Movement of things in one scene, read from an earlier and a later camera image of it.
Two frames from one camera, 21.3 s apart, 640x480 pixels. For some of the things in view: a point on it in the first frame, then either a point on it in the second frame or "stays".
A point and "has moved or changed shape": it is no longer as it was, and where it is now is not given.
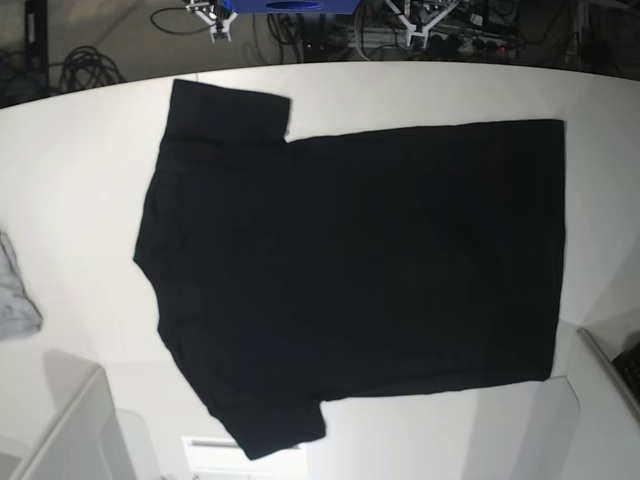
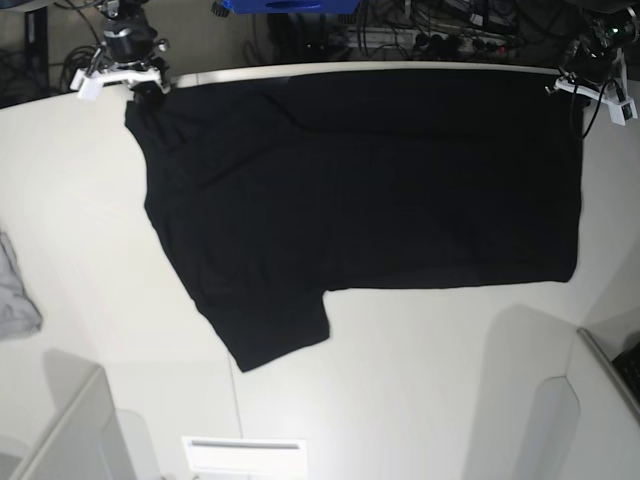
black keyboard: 628,363 stays
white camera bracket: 417,30 → 621,110
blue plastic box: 293,6 stays
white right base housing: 607,446 stays
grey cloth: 19,314 stays
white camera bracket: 219,26 → 89,82
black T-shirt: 289,270 has moved or changed shape
